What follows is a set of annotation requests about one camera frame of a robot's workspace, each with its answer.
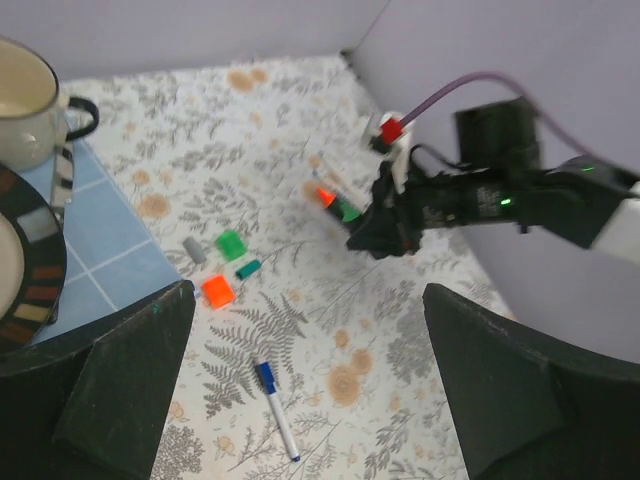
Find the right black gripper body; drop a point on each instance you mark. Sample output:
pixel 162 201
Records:
pixel 448 201

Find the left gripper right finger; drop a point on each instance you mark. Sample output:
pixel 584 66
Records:
pixel 526 405

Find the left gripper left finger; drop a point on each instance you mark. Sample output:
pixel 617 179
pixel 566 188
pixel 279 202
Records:
pixel 91 403

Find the cream enamel mug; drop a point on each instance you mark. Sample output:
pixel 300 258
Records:
pixel 36 116

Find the green highlighter cap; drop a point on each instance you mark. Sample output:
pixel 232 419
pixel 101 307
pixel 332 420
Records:
pixel 231 245

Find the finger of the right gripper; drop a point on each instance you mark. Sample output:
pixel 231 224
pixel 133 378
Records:
pixel 381 231

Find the green capped black highlighter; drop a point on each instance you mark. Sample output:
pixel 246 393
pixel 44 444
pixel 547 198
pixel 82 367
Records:
pixel 350 217

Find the teal pen cap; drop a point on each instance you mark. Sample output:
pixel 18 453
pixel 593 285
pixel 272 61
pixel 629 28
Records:
pixel 248 269

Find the orange black highlighter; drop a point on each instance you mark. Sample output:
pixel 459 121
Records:
pixel 334 204

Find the dark rimmed plate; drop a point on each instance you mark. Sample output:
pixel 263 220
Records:
pixel 33 261

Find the floral tablecloth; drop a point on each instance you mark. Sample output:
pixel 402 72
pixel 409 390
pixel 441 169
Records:
pixel 199 152

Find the blue checkered cloth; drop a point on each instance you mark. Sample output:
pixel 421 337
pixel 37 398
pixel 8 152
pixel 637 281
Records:
pixel 112 258

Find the grey pen cap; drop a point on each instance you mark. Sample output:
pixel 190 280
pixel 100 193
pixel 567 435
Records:
pixel 194 250

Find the blue capped white pen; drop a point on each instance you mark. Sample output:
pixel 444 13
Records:
pixel 269 384

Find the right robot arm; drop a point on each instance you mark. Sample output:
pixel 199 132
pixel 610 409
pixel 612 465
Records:
pixel 586 201

